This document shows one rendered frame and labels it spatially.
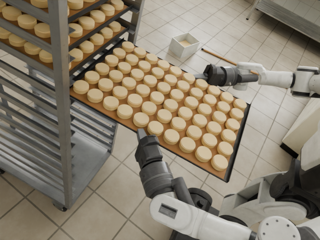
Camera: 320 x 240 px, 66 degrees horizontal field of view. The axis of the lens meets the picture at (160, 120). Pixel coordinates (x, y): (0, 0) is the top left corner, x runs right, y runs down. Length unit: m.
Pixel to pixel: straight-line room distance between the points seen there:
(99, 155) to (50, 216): 0.47
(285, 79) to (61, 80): 0.90
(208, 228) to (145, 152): 0.25
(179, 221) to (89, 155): 1.25
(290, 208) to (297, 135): 1.59
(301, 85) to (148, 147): 0.74
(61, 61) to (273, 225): 0.63
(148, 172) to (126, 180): 1.22
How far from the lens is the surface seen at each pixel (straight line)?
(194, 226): 0.63
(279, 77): 1.21
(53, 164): 1.34
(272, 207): 1.06
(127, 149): 2.02
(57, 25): 0.66
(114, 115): 0.81
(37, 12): 0.73
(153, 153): 0.70
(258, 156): 2.51
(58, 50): 0.70
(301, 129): 2.54
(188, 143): 0.79
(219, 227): 0.63
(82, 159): 1.78
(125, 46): 1.06
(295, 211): 1.04
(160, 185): 0.66
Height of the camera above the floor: 1.70
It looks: 48 degrees down
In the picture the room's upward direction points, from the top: 22 degrees clockwise
